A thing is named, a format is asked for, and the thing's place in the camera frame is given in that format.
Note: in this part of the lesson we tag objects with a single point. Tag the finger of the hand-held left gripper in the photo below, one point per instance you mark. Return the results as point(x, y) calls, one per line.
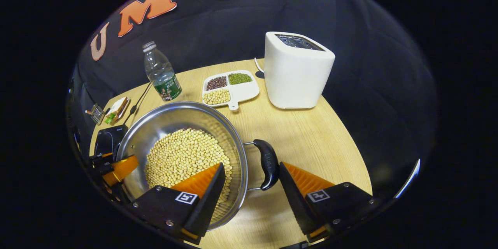
point(102, 157)
point(122, 169)

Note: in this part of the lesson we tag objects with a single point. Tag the sandwich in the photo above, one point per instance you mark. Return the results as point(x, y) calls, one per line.
point(116, 111)

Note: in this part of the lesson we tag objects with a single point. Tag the clear plastic water bottle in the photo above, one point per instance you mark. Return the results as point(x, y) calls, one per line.
point(161, 74)

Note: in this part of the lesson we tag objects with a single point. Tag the white divided dish of beans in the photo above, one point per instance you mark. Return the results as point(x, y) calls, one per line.
point(243, 91)

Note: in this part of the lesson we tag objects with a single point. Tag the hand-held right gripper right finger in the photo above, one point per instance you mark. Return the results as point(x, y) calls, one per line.
point(293, 198)

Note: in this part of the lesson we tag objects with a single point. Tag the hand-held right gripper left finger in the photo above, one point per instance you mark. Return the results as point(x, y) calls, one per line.
point(208, 198)

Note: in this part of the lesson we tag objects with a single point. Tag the white toaster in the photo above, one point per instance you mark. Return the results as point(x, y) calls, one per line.
point(295, 78)

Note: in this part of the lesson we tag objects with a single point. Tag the pile of soybeans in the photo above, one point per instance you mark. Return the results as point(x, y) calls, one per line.
point(183, 155)

